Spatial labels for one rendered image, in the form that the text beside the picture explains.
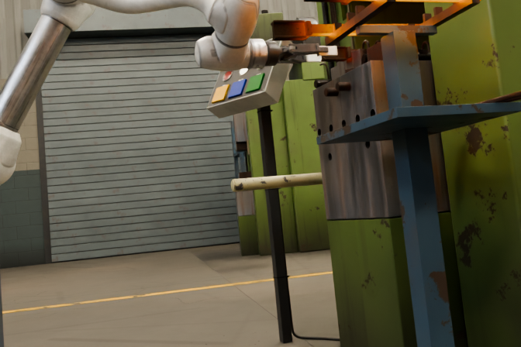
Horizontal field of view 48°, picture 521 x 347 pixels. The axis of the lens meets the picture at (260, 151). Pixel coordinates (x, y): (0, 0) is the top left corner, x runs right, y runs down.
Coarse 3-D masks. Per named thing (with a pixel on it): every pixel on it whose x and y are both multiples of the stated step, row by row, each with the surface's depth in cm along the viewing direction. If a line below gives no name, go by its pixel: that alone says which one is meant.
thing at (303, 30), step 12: (276, 24) 143; (288, 24) 144; (300, 24) 145; (312, 24) 145; (324, 24) 146; (372, 24) 149; (384, 24) 150; (396, 24) 151; (276, 36) 142; (288, 36) 143; (300, 36) 144
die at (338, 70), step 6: (354, 54) 184; (360, 54) 181; (348, 60) 188; (354, 60) 184; (360, 60) 181; (336, 66) 195; (342, 66) 192; (348, 66) 188; (354, 66) 184; (336, 72) 195; (342, 72) 192
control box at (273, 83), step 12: (252, 72) 230; (264, 72) 223; (276, 72) 222; (216, 84) 244; (264, 84) 219; (276, 84) 221; (240, 96) 226; (252, 96) 222; (264, 96) 219; (276, 96) 220; (216, 108) 237; (228, 108) 235; (240, 108) 232; (252, 108) 230
